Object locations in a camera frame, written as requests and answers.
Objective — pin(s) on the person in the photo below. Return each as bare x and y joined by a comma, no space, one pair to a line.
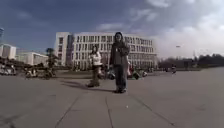
96,63
119,63

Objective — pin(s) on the large white building with windows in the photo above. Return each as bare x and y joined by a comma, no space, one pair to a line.
83,46

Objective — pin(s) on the grey paved plaza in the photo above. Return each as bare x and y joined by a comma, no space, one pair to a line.
140,106

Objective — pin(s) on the tree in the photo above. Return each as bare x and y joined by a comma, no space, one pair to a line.
51,59

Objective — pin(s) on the low white building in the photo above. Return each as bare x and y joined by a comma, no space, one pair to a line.
31,58

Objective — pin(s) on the row of parked scooters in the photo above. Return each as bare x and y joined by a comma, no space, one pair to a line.
31,72

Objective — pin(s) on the row of trees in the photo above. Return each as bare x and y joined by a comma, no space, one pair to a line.
200,61

